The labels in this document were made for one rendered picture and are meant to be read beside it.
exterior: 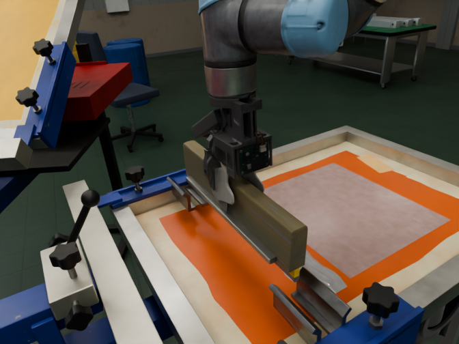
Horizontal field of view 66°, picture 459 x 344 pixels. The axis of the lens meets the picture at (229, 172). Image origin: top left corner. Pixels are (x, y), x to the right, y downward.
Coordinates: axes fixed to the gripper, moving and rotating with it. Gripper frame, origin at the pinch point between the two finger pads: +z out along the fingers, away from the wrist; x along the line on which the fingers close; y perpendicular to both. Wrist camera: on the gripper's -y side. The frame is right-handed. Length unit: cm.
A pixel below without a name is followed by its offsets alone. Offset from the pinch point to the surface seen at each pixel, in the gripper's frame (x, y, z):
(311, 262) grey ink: 9.9, 10.2, 12.6
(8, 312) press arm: -37.6, 0.5, 4.3
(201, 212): 0.5, -17.2, 12.9
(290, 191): 23.4, -12.2, 13.0
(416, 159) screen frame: 57, -1, 10
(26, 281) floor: -59, -144, 108
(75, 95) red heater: -12, -90, -2
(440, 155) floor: 263, -102, 109
